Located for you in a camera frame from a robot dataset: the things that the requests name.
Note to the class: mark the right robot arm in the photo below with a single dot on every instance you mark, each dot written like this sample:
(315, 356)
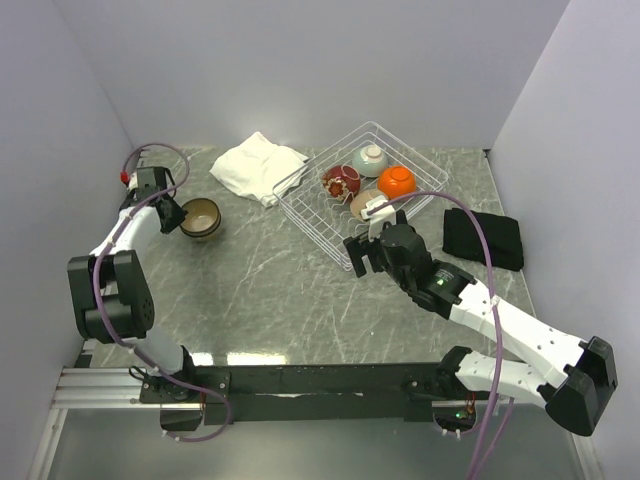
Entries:
(572, 379)

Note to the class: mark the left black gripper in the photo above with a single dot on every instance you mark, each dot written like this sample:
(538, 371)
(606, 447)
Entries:
(176, 219)

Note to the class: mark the brown bowl black interior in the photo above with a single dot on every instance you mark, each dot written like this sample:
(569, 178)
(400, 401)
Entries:
(205, 234)

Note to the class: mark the red floral bowl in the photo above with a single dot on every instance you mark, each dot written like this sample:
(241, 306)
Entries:
(341, 182)

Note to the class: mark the white folded cloth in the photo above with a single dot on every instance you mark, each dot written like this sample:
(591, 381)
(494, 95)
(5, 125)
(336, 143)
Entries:
(259, 170)

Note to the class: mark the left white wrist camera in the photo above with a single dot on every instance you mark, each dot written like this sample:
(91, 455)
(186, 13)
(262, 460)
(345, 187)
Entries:
(129, 180)

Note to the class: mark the orange bowl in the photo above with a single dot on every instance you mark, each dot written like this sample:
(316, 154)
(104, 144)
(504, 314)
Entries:
(396, 181)

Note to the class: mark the black base bar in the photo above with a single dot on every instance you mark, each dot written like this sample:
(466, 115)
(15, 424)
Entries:
(305, 392)

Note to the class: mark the beige speckled bowl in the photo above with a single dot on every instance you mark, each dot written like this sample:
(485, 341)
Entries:
(362, 198)

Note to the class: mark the white wire dish rack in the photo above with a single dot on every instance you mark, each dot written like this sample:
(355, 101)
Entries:
(325, 196)

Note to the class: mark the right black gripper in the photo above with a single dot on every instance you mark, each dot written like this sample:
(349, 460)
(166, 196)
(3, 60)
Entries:
(358, 248)

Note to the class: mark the pale green ribbed bowl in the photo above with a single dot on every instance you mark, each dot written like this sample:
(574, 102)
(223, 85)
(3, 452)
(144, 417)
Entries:
(370, 161)

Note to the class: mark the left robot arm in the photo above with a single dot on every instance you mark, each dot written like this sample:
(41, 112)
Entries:
(111, 299)

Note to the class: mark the aluminium frame rail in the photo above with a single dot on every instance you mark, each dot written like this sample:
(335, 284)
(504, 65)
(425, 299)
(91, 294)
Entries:
(81, 387)

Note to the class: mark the black patterned bowl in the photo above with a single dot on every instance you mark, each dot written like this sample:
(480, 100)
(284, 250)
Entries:
(200, 214)

